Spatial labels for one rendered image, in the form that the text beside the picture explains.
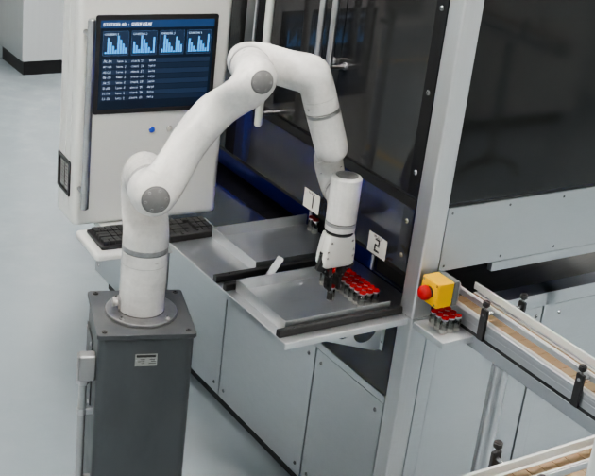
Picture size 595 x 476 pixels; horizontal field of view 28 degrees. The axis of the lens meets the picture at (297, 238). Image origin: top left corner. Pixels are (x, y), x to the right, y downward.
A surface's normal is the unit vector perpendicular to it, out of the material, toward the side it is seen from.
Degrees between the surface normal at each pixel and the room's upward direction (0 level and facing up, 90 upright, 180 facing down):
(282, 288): 0
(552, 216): 90
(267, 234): 0
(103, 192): 90
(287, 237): 0
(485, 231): 90
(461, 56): 90
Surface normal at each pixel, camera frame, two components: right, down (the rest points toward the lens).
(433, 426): 0.53, 0.39
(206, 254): 0.11, -0.91
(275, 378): -0.84, 0.13
